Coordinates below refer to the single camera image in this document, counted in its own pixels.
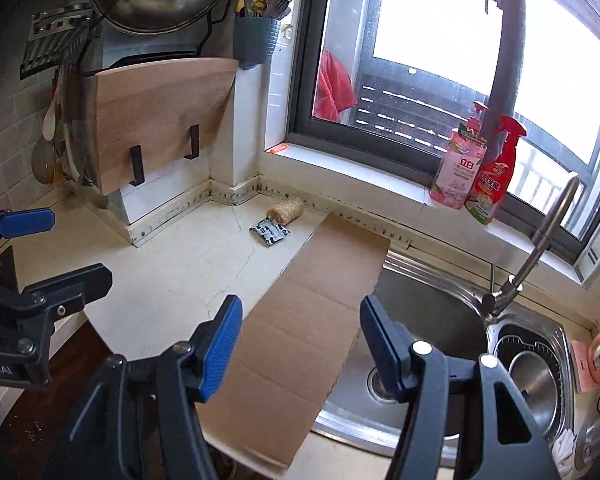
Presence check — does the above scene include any grey pipe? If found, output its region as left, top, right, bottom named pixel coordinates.
left=482, top=0, right=527, bottom=142

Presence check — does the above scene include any metal knife rack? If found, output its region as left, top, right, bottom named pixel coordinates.
left=27, top=4, right=101, bottom=43

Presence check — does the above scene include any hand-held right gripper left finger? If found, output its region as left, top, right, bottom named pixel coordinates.
left=45, top=295, right=243, bottom=480

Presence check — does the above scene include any black wall rail shelf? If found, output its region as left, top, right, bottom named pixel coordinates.
left=20, top=35, right=88, bottom=81

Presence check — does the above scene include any red spray bottle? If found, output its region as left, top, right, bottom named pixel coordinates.
left=465, top=115, right=527, bottom=226

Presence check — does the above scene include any pink plastic holder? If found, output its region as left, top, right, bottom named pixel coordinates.
left=570, top=312, right=600, bottom=393

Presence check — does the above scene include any black cutting board bracket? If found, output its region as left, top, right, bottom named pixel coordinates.
left=129, top=125, right=201, bottom=187

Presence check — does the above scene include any mesh strainer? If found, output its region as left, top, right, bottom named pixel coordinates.
left=31, top=135, right=57, bottom=187

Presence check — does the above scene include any dark framed window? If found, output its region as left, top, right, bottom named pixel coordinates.
left=282, top=0, right=600, bottom=267

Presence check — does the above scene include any red cloth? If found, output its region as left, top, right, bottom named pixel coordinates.
left=314, top=51, right=358, bottom=123

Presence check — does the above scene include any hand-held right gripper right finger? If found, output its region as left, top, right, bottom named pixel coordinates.
left=360, top=295, right=563, bottom=480

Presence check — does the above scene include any grey utensil holder cup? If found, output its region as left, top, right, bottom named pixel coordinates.
left=234, top=14, right=282, bottom=71

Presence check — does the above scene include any white cloth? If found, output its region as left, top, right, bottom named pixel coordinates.
left=552, top=430, right=579, bottom=467

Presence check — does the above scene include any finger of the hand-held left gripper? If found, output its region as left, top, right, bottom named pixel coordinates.
left=0, top=207, right=56, bottom=271
left=10, top=264, right=113, bottom=347

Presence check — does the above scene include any steel bowl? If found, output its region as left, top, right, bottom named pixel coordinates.
left=507, top=350, right=565, bottom=442

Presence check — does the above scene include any brown mesh roll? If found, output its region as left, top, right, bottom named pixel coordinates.
left=266, top=197, right=306, bottom=226

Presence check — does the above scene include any steel faucet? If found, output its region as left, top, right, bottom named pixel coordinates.
left=481, top=175, right=581, bottom=323

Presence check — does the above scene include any white rice paddle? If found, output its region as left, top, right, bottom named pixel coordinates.
left=42, top=72, right=63, bottom=142

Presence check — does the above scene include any brown cardboard sheet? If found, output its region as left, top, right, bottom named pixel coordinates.
left=197, top=212, right=392, bottom=471

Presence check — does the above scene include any black and white packet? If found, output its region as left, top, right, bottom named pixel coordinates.
left=249, top=217, right=291, bottom=248

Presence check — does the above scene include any pink dish soap bottle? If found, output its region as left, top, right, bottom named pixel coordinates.
left=429, top=101, right=488, bottom=210

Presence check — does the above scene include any black balcony railing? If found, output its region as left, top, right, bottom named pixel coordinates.
left=352, top=72, right=456, bottom=147

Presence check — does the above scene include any wooden cutting board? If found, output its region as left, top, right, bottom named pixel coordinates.
left=94, top=57, right=241, bottom=197

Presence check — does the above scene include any stainless steel sink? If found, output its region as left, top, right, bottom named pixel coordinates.
left=312, top=252, right=581, bottom=461

